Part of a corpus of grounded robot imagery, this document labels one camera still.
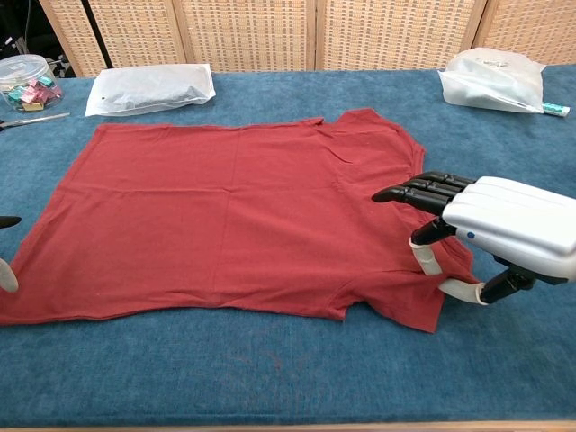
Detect black-handled scissors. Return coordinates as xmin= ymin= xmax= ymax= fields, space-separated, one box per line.
xmin=0 ymin=112 xmax=71 ymax=132

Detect red T-shirt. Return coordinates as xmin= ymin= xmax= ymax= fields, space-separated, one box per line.
xmin=0 ymin=106 xmax=478 ymax=335

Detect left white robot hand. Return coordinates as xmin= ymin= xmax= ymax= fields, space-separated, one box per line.
xmin=0 ymin=215 xmax=23 ymax=293

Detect rattan folding screen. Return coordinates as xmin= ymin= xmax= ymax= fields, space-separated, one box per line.
xmin=38 ymin=0 xmax=576 ymax=77

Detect white plastic bag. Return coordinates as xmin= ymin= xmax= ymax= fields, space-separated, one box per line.
xmin=84 ymin=63 xmax=217 ymax=118

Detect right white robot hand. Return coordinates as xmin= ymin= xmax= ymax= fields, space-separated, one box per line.
xmin=372 ymin=169 xmax=576 ymax=308

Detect blue carpet table cover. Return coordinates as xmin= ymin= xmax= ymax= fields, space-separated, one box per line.
xmin=0 ymin=64 xmax=576 ymax=428

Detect clear jar of clips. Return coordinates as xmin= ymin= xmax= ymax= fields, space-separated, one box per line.
xmin=0 ymin=54 xmax=65 ymax=113

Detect crumpled white zip bag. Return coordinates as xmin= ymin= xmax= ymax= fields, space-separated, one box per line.
xmin=437 ymin=47 xmax=547 ymax=113

